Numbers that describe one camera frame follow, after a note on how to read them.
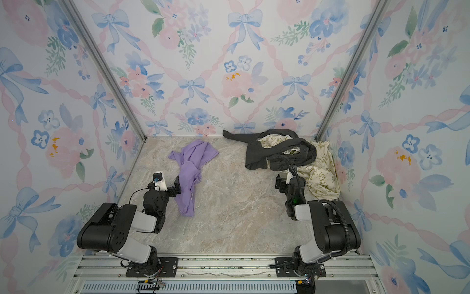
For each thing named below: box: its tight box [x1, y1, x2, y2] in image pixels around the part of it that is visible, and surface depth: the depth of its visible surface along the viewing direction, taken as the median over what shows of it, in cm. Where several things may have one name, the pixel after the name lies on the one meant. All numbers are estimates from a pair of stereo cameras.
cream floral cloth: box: [257, 134, 340, 202], surface depth 97 cm
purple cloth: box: [168, 139, 220, 217], surface depth 103 cm
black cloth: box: [222, 128, 318, 171], surface depth 108 cm
